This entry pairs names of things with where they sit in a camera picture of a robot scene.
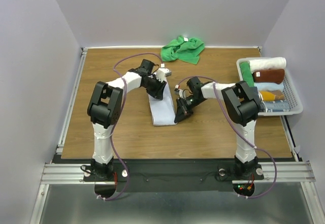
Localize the rolled white towel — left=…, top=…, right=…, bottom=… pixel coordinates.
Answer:
left=248, top=57, right=287, bottom=73

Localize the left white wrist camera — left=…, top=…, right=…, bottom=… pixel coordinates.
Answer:
left=155, top=67, right=172, bottom=81

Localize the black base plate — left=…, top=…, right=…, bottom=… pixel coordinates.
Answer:
left=83, top=158, right=264, bottom=193

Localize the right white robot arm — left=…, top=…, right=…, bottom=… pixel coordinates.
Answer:
left=174, top=76, right=262, bottom=178

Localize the rolled orange patterned towel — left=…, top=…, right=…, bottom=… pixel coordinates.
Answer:
left=259, top=90, right=285, bottom=101

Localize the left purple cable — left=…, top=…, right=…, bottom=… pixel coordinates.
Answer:
left=95, top=52, right=166, bottom=201

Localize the light blue towel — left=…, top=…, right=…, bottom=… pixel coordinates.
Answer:
left=254, top=82, right=284, bottom=92
left=148, top=83, right=176, bottom=126

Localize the rolled green towel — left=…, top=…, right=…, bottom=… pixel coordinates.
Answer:
left=240, top=61, right=254, bottom=87

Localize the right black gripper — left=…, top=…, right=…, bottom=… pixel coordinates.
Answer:
left=174, top=94, right=204, bottom=123

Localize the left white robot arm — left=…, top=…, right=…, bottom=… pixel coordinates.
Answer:
left=83, top=59, right=171, bottom=180

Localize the rolled light blue towel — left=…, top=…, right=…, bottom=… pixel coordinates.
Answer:
left=254, top=82, right=284, bottom=92

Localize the rolled dark blue towel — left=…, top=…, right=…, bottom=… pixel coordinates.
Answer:
left=262, top=100, right=290, bottom=113

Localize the rolled brown towel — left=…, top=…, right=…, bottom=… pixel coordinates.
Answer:
left=252, top=69, right=285, bottom=84

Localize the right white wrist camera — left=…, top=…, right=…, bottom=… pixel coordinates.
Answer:
left=174, top=85, right=186, bottom=98

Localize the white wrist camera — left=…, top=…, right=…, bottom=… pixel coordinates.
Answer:
left=174, top=85, right=186, bottom=98
left=155, top=67, right=172, bottom=81

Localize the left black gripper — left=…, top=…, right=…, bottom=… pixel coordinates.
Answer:
left=143, top=75, right=167, bottom=100

